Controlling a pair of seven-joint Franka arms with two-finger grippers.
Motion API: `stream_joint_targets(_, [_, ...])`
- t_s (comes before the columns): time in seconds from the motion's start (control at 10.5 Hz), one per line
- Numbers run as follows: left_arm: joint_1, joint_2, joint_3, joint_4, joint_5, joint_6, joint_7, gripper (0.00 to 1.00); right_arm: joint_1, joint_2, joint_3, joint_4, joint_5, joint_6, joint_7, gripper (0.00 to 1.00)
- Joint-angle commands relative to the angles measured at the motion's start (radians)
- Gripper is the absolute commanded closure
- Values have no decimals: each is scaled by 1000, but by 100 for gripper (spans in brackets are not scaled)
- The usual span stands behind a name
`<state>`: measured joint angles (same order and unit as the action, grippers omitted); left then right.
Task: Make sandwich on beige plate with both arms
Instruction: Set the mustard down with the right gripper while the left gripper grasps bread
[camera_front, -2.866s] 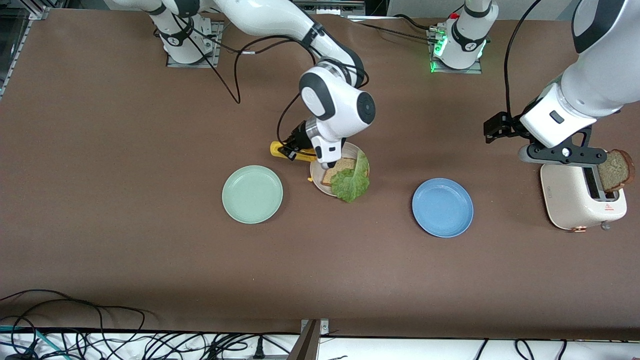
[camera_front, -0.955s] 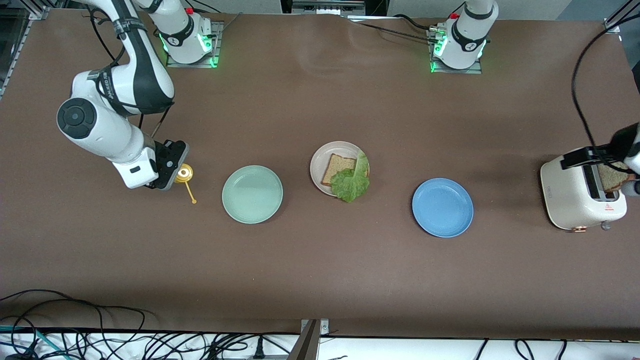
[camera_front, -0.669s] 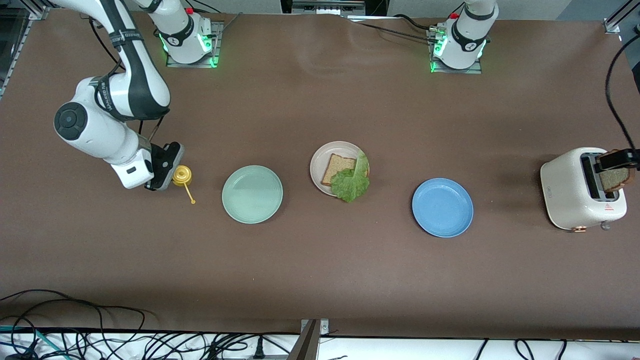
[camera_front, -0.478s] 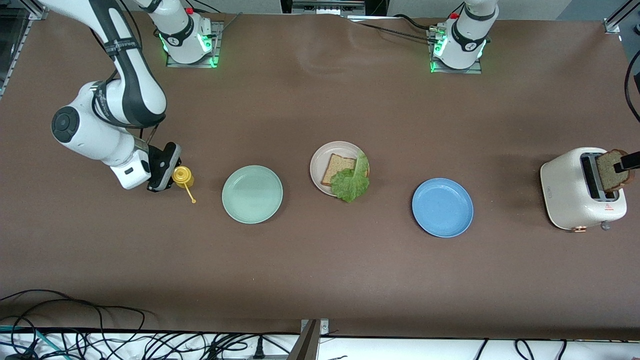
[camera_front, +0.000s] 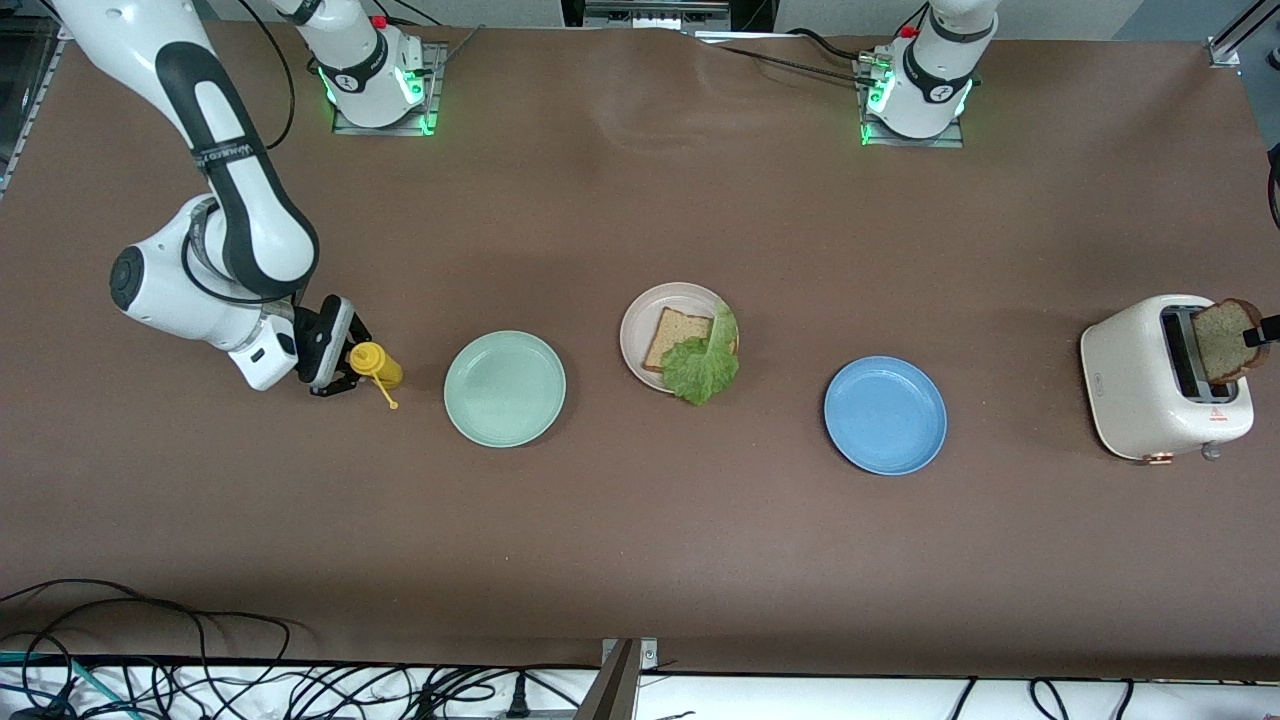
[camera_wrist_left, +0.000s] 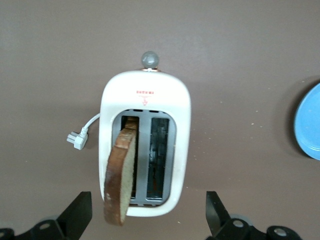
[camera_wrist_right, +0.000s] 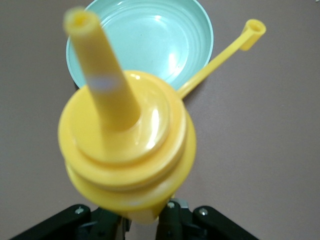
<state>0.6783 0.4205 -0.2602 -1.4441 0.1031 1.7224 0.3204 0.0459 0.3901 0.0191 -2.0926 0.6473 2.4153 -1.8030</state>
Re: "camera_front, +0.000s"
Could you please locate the yellow mustard squeeze bottle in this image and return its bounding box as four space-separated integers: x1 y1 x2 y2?
347 341 405 411

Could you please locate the brown bread slice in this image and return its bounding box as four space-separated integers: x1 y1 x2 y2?
1190 298 1271 387
642 307 741 375

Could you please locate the green lettuce leaf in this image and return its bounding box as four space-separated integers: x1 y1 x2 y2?
661 300 742 406

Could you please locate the mint green plate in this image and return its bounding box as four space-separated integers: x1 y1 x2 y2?
443 330 568 449

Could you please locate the beige plate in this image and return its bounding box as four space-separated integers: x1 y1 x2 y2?
619 282 742 396

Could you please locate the blue plate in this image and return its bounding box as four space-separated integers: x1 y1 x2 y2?
823 356 948 477

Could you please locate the cream white toaster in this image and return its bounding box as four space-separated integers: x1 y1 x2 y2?
1080 294 1256 465

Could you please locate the dark equipment box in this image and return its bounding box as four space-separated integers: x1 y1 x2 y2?
0 15 61 171

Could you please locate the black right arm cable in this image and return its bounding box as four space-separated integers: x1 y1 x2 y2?
180 0 313 306

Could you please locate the long black looped cable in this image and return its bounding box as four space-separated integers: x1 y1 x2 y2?
0 578 293 720

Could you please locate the aluminium profile with bracket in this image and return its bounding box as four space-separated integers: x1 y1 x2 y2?
1205 0 1280 67

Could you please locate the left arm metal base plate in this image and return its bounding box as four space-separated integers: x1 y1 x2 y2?
858 55 967 149

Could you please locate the teal cable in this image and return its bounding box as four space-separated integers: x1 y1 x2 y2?
0 652 141 720

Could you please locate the grey metal mounting bracket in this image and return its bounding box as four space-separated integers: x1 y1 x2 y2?
578 637 661 720

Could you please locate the metal equipment frame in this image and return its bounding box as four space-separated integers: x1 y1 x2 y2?
560 0 776 32

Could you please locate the black braided cable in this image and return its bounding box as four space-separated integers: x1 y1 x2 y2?
695 28 883 83

